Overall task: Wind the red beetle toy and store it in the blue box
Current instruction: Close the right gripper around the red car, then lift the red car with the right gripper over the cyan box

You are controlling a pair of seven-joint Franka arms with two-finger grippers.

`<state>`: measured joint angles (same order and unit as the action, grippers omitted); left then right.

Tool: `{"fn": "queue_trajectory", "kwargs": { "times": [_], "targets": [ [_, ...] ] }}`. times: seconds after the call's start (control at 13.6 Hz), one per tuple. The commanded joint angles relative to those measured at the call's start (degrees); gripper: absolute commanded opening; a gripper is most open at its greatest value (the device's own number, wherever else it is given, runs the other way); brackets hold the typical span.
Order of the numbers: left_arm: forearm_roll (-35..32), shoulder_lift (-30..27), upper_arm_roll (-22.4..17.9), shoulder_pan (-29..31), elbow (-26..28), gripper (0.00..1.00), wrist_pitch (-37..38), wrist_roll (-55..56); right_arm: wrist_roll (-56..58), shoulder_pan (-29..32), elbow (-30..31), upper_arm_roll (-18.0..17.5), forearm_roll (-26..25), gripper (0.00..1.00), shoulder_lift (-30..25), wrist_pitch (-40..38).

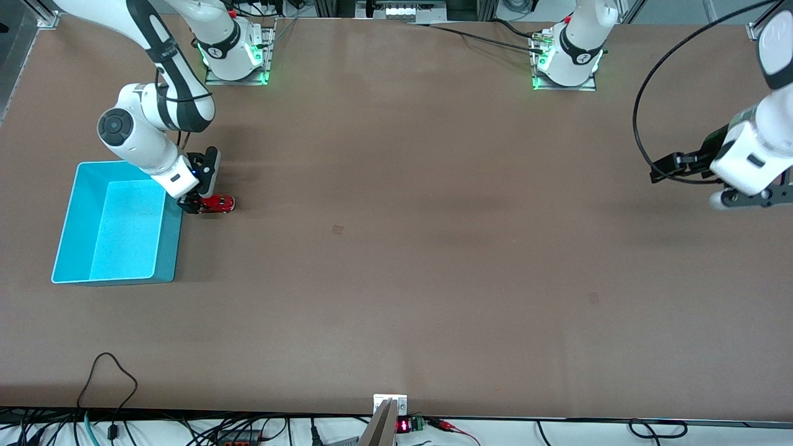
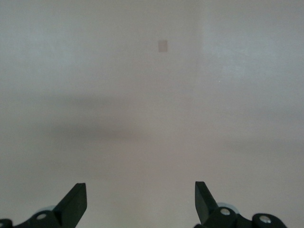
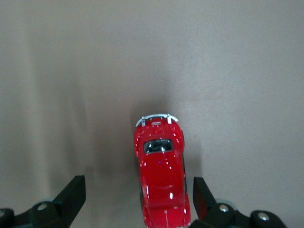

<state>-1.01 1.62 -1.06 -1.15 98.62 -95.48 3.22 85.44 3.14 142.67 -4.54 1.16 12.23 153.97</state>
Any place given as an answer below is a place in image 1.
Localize red beetle toy car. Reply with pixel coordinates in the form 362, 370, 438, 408
197, 194, 237, 216

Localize blue plastic box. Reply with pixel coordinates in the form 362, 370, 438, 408
50, 161, 185, 286

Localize device with white lights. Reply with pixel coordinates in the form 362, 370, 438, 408
356, 0, 447, 20

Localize red and black clip leads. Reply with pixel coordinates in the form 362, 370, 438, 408
427, 418, 481, 446

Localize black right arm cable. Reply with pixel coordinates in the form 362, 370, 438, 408
126, 0, 216, 151

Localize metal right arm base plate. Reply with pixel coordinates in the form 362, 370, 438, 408
204, 17, 277, 87

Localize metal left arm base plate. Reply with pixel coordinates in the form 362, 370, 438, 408
531, 30, 598, 92

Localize black cable on table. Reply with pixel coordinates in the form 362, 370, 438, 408
396, 19, 549, 56

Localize aluminium profile frame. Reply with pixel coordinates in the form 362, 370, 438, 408
313, 0, 359, 19

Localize thin black looped cable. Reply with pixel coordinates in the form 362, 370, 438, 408
76, 352, 139, 446

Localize black coiled cable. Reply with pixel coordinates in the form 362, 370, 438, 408
628, 419, 689, 440

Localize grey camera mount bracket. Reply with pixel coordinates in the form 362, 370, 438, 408
359, 394, 409, 446

